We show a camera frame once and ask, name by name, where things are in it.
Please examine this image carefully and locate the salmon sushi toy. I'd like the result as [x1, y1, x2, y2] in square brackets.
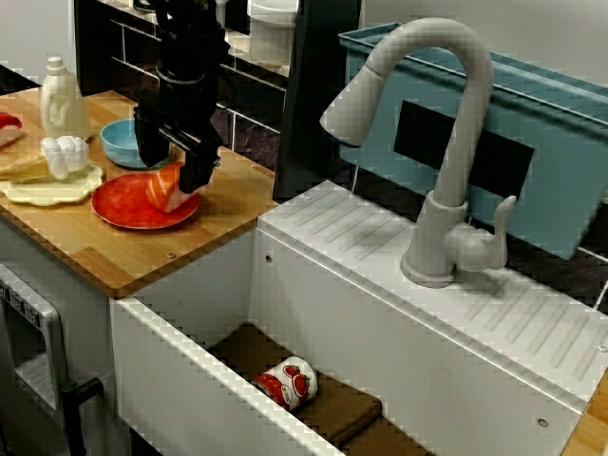
[144, 160, 191, 214]

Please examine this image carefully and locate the grey toy oven door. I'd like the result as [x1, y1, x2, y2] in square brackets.
[0, 263, 70, 414]

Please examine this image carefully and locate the light blue plastic bin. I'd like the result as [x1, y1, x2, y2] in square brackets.
[337, 22, 608, 261]

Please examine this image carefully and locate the toy ice cream cone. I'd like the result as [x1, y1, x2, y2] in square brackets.
[0, 135, 91, 184]

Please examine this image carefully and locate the plain white canister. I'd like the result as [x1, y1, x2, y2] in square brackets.
[247, 0, 301, 66]

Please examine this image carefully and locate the light blue bowl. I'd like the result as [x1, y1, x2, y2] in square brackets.
[99, 118, 175, 171]

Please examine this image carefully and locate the red tuna sushi toy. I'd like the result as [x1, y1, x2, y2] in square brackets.
[0, 112, 24, 151]

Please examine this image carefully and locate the cream scalloped plate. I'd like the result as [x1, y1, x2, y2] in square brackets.
[0, 161, 105, 207]

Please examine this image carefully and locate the white toy detergent bottle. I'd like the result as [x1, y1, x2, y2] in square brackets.
[39, 55, 92, 143]

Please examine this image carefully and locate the black rectangular label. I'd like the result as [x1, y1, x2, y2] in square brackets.
[392, 99, 537, 194]

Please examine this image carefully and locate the white toy kitchen sink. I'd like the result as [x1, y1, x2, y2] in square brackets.
[109, 179, 608, 456]

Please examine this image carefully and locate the black upright post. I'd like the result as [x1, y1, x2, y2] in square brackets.
[273, 0, 367, 206]

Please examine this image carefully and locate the grey toy faucet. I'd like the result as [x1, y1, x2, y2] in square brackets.
[318, 17, 519, 290]

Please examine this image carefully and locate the brown folded cloth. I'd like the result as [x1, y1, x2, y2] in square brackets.
[207, 322, 428, 456]

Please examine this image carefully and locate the red plate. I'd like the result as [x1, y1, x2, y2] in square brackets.
[91, 173, 201, 233]

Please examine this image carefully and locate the tomato soup can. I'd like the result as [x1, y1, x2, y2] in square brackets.
[251, 355, 318, 410]

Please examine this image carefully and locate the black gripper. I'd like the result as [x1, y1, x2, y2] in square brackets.
[134, 70, 223, 195]

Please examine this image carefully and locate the black cabinet handle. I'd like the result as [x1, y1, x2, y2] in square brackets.
[60, 377, 104, 456]

